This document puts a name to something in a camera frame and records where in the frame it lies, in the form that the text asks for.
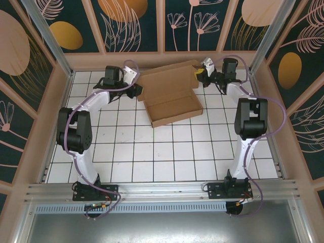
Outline aluminium frame post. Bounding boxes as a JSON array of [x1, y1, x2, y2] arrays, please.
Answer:
[[21, 0, 74, 78], [248, 0, 297, 74]]

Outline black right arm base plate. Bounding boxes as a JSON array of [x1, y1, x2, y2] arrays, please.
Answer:
[[207, 182, 254, 200]]

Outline grey slotted cable duct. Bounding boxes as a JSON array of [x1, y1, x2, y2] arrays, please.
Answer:
[[35, 201, 227, 213]]

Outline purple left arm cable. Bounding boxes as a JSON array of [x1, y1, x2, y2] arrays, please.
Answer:
[[63, 59, 140, 220]]

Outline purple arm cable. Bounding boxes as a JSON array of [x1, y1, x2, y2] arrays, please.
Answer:
[[212, 55, 288, 218], [63, 59, 140, 220]]

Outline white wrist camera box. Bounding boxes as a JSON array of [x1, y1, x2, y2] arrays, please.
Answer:
[[201, 57, 216, 76], [123, 66, 139, 83]]

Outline grey metal sheet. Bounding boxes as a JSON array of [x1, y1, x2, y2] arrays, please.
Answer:
[[15, 199, 312, 243]]

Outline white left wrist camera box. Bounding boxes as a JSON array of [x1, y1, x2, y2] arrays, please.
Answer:
[[123, 66, 139, 83]]

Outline brown cardboard paper box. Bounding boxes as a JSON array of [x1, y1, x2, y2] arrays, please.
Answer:
[[137, 59, 204, 129]]

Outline aluminium mounting rail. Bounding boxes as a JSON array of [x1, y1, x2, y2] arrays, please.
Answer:
[[24, 180, 302, 203]]

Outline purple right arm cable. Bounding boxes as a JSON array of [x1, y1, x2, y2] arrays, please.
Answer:
[[212, 55, 288, 218]]

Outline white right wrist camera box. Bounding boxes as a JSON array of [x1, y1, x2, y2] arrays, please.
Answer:
[[201, 57, 216, 76]]

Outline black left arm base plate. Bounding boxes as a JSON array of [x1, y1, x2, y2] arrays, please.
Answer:
[[72, 184, 119, 202]]

